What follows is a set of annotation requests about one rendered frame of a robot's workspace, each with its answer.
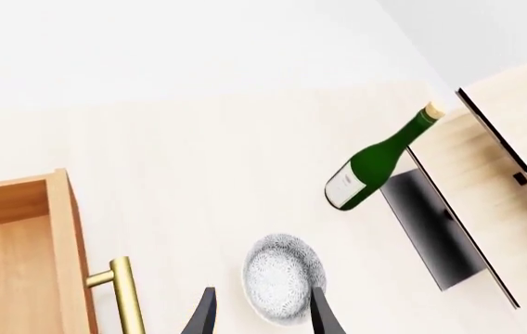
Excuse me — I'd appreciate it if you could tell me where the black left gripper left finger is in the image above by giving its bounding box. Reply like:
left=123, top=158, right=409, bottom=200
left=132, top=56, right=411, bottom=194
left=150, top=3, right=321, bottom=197
left=180, top=286, right=219, bottom=334

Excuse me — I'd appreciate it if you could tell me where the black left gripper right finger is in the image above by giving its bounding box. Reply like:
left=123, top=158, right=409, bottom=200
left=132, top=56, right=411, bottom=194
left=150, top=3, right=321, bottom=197
left=310, top=286, right=347, bottom=334

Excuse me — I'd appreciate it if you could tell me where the patterned black and white bowl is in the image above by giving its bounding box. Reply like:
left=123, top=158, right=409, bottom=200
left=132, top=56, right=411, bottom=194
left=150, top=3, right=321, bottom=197
left=242, top=233, right=328, bottom=328

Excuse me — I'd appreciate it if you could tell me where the open wooden drawer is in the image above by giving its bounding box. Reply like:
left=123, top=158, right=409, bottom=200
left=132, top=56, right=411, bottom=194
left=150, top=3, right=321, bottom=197
left=0, top=167, right=99, bottom=334

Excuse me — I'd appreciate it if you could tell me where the green glass wine bottle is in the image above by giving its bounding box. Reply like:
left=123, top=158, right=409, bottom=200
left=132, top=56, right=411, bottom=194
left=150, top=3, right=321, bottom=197
left=324, top=100, right=446, bottom=212

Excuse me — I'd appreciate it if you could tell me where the brass drawer handle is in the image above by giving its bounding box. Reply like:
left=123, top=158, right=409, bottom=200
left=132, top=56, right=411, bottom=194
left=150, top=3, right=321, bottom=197
left=84, top=256, right=148, bottom=334

